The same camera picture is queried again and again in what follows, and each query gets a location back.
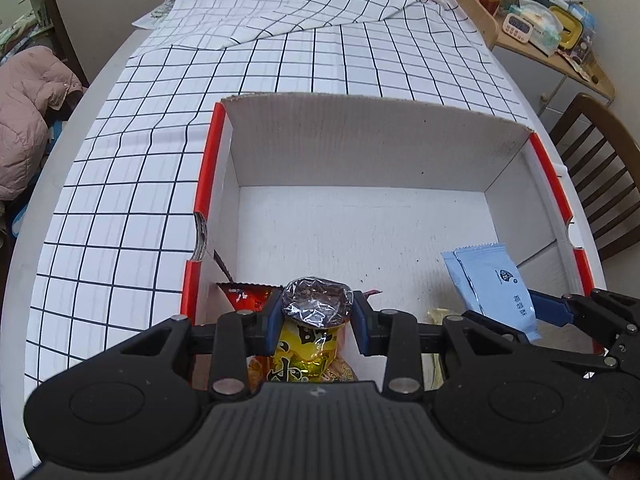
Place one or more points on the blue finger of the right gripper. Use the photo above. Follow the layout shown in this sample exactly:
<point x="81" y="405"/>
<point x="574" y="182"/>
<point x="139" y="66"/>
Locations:
<point x="550" y="309"/>

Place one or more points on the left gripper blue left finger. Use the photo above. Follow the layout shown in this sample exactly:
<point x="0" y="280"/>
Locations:
<point x="227" y="341"/>

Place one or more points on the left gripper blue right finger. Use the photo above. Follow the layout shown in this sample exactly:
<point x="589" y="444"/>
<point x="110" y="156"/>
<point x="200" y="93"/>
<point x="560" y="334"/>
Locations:
<point x="399" y="337"/>

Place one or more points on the pink padded jacket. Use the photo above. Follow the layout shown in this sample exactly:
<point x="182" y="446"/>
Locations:
<point x="32" y="82"/>

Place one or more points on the white black grid tablecloth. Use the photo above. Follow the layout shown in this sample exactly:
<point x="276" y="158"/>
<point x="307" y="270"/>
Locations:
<point x="122" y="229"/>

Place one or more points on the white wooden side cabinet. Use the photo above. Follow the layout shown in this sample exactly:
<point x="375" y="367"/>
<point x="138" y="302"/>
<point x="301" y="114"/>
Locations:
<point x="548" y="83"/>

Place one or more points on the brown wooden chair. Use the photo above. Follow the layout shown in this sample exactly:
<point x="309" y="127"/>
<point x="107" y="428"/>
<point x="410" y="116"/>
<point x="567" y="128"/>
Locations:
<point x="602" y="159"/>

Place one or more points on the red white cardboard box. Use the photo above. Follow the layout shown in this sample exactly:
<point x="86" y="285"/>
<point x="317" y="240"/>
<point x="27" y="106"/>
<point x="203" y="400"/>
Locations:
<point x="370" y="192"/>

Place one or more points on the wet wipes pack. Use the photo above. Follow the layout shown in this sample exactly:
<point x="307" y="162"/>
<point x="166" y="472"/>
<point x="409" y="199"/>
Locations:
<point x="546" y="27"/>

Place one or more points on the white digital timer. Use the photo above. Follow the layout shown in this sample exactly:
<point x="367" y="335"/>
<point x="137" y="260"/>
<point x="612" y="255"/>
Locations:
<point x="517" y="28"/>

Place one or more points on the yellow foil snack packet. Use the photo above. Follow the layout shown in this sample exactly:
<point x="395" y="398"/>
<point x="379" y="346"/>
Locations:
<point x="304" y="353"/>

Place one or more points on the yellow tissue box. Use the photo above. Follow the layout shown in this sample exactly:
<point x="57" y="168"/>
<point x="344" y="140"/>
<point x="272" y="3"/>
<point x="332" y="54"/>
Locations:
<point x="572" y="28"/>

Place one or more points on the red foil snack bag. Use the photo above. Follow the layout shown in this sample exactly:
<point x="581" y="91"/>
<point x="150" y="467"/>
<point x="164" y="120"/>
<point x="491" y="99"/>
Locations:
<point x="248" y="297"/>

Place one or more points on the light blue snack packet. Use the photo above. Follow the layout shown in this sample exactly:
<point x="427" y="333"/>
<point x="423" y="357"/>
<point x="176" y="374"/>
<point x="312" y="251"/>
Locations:
<point x="488" y="282"/>

